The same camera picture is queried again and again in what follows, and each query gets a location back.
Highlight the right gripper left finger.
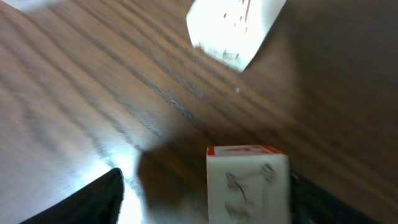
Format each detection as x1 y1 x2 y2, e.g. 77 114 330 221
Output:
21 168 124 224

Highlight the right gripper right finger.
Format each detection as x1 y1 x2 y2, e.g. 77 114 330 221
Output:
290 171 380 224

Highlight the wooden block red edge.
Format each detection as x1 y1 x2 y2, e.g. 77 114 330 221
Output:
206 145 291 224

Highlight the wooden block yellow W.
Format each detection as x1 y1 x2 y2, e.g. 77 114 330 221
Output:
186 0 286 72

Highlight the wooden block green edge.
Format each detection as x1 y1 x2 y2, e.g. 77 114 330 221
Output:
1 0 62 12

